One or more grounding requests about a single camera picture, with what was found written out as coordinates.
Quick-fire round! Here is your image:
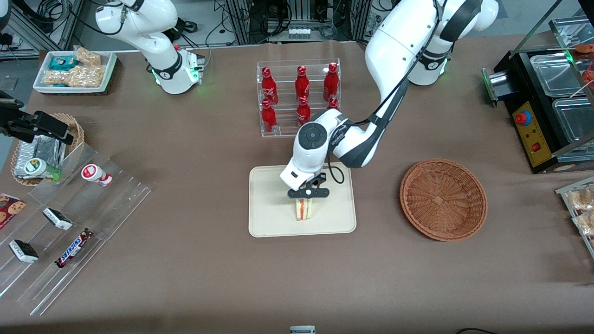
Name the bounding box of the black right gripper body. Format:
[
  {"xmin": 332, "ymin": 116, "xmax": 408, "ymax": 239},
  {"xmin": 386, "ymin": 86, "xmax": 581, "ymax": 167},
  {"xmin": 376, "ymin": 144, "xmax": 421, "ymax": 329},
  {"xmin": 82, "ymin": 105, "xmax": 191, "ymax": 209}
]
[{"xmin": 0, "ymin": 91, "xmax": 39, "ymax": 142}]

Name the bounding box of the triangular sandwich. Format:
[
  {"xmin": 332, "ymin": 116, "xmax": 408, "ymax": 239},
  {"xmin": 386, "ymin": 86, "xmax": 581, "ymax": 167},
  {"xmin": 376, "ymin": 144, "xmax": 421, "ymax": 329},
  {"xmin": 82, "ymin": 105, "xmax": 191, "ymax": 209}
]
[{"xmin": 295, "ymin": 198, "xmax": 319, "ymax": 222}]

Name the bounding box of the small oval wicker basket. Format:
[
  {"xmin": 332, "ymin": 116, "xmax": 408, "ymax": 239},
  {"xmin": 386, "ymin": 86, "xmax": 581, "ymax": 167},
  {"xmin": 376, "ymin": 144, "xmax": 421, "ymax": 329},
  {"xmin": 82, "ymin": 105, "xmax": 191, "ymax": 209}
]
[{"xmin": 10, "ymin": 113, "xmax": 85, "ymax": 186}]

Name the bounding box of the cream plastic serving tray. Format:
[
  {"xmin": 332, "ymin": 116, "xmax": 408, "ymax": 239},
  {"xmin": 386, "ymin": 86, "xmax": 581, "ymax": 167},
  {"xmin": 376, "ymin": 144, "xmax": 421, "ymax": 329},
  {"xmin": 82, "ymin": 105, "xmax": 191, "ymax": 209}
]
[{"xmin": 248, "ymin": 162, "xmax": 357, "ymax": 238}]

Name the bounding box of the white rectangular snack tray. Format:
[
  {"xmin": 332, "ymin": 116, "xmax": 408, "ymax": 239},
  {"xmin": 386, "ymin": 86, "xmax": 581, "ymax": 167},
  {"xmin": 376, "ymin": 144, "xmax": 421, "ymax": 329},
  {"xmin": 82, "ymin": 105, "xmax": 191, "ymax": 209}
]
[{"xmin": 33, "ymin": 50, "xmax": 118, "ymax": 96}]

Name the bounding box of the large round brown wicker basket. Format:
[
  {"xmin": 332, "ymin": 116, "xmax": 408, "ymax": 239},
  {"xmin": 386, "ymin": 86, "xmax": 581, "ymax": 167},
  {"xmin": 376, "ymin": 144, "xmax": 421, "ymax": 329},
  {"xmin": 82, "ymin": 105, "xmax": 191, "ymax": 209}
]
[{"xmin": 400, "ymin": 159, "xmax": 488, "ymax": 242}]

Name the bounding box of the metal tray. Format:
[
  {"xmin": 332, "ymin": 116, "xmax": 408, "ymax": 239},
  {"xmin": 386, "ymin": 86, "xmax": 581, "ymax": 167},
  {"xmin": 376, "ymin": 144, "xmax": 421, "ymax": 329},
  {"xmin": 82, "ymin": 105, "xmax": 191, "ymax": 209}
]
[{"xmin": 555, "ymin": 176, "xmax": 594, "ymax": 259}]

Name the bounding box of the silver foil snack pack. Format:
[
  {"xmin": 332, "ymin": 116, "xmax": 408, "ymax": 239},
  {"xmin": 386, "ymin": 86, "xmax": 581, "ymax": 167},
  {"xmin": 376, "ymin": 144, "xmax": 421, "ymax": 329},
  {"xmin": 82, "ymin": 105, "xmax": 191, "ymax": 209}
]
[{"xmin": 13, "ymin": 135, "xmax": 66, "ymax": 180}]

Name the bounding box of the green white yogurt bottle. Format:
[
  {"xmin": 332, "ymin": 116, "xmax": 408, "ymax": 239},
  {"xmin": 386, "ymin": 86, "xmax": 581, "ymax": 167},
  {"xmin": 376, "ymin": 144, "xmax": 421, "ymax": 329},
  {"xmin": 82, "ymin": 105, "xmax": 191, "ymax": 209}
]
[{"xmin": 24, "ymin": 157, "xmax": 62, "ymax": 182}]

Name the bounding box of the clear acrylic bottle rack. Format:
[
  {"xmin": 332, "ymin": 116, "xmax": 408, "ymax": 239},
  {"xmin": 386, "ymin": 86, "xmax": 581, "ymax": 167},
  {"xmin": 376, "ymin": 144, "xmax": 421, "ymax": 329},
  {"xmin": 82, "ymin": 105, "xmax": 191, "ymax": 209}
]
[{"xmin": 256, "ymin": 58, "xmax": 342, "ymax": 138}]

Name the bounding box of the large rice cracker bag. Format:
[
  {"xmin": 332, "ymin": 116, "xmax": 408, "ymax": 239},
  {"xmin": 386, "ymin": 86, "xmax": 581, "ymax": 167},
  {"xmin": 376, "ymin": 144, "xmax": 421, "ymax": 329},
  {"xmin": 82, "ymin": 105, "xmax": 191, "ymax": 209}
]
[{"xmin": 43, "ymin": 65, "xmax": 107, "ymax": 88}]

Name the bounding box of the red white yogurt bottle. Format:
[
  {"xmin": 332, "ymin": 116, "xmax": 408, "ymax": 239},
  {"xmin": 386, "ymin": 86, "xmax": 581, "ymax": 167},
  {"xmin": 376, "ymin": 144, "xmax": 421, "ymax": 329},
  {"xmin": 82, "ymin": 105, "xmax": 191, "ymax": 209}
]
[{"xmin": 81, "ymin": 163, "xmax": 113, "ymax": 187}]

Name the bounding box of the teal snack packet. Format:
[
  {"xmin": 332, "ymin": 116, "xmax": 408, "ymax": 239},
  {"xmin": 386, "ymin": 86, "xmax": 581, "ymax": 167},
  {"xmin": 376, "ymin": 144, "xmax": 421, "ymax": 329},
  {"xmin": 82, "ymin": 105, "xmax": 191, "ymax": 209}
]
[{"xmin": 48, "ymin": 56, "xmax": 77, "ymax": 71}]

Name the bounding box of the small rice cracker bag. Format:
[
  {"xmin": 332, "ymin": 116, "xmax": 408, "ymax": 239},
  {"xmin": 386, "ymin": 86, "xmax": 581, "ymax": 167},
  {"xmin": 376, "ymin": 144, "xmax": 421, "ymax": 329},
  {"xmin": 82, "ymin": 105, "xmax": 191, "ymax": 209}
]
[{"xmin": 73, "ymin": 46, "xmax": 102, "ymax": 66}]

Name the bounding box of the black white snack pack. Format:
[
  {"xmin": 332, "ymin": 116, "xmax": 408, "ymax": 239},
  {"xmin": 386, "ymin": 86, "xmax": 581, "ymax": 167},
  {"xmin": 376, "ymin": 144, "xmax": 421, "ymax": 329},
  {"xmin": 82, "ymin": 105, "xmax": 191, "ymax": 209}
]
[
  {"xmin": 42, "ymin": 207, "xmax": 74, "ymax": 231},
  {"xmin": 8, "ymin": 239, "xmax": 40, "ymax": 264}
]

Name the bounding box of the red cookie box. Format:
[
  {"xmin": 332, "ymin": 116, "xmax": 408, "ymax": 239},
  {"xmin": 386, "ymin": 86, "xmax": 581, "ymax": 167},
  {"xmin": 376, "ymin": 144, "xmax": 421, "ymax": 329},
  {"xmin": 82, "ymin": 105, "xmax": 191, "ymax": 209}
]
[{"xmin": 0, "ymin": 193, "xmax": 27, "ymax": 231}]

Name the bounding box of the clear acrylic stepped display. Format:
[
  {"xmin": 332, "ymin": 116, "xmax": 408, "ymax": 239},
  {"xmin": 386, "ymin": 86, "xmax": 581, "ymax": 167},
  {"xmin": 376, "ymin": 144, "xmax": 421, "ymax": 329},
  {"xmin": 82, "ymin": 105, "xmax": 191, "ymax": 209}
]
[{"xmin": 0, "ymin": 141, "xmax": 153, "ymax": 316}]

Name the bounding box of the Snickers chocolate bar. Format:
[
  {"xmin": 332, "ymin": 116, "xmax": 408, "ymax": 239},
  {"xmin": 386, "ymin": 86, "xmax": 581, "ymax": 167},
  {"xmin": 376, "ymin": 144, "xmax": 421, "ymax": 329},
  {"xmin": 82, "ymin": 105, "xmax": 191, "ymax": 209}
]
[{"xmin": 54, "ymin": 228, "xmax": 95, "ymax": 269}]

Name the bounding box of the black food warmer machine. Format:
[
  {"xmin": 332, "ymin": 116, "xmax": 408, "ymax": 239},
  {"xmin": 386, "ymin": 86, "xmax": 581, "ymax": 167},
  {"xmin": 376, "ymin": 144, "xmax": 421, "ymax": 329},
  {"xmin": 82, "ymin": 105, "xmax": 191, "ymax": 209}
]
[{"xmin": 482, "ymin": 0, "xmax": 594, "ymax": 175}]

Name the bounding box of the bagged fried snack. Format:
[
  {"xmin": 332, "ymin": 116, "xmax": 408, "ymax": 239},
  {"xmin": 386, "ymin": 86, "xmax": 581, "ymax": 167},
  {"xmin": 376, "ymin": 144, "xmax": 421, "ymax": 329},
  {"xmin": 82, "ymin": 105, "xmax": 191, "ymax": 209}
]
[
  {"xmin": 567, "ymin": 185, "xmax": 594, "ymax": 212},
  {"xmin": 573, "ymin": 211, "xmax": 594, "ymax": 236}
]

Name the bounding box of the clear plastic warmer pan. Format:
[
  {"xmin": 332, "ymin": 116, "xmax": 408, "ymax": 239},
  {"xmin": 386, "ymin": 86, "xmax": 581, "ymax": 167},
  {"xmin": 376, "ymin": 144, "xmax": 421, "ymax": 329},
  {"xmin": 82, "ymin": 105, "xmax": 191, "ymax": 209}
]
[
  {"xmin": 530, "ymin": 52, "xmax": 583, "ymax": 97},
  {"xmin": 553, "ymin": 97, "xmax": 594, "ymax": 146}
]

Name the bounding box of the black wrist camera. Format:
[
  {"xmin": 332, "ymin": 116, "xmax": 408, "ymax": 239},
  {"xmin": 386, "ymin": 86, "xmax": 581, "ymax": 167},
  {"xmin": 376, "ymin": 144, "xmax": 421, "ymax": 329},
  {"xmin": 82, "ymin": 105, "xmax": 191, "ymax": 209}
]
[{"xmin": 300, "ymin": 173, "xmax": 328, "ymax": 189}]

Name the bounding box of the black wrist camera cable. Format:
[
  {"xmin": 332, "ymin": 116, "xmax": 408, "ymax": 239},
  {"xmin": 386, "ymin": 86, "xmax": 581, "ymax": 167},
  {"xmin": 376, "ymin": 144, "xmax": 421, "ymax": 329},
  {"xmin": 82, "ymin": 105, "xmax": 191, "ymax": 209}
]
[{"xmin": 324, "ymin": 0, "xmax": 442, "ymax": 185}]

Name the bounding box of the aluminium frame beam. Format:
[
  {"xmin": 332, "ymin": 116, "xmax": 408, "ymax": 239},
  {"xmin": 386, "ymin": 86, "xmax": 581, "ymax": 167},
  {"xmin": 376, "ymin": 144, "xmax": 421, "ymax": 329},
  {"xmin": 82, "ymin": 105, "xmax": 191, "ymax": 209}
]
[{"xmin": 7, "ymin": 0, "xmax": 85, "ymax": 52}]

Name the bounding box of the aluminium equipment frame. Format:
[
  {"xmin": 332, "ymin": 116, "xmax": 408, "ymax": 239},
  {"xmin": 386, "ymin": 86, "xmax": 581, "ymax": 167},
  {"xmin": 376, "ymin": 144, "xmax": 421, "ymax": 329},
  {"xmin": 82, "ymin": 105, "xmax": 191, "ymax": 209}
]
[{"xmin": 225, "ymin": 0, "xmax": 373, "ymax": 45}]

